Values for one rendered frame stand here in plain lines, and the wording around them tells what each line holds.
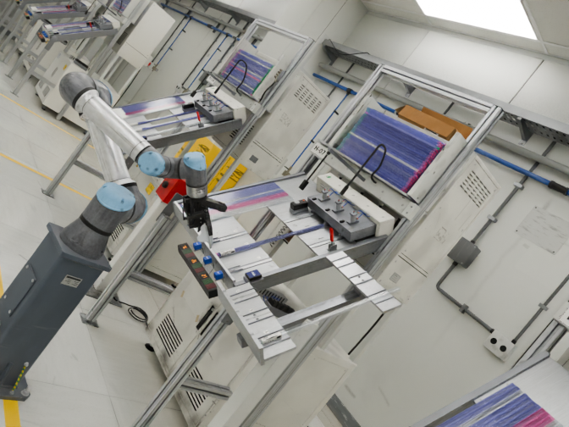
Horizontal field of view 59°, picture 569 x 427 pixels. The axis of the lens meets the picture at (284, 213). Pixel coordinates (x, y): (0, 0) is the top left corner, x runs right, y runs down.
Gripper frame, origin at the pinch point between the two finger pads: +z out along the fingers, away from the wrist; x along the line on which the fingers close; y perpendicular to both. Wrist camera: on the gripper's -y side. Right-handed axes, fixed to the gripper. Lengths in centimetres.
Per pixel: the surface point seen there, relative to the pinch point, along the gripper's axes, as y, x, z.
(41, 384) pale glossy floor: 67, 1, 42
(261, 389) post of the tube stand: 4, 53, 26
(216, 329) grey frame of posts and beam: 7.3, 25.1, 22.0
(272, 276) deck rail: -17.6, 21.1, 9.9
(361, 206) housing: -71, 4, 2
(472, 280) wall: -188, -14, 98
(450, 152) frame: -99, 23, -25
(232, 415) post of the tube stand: 14, 53, 33
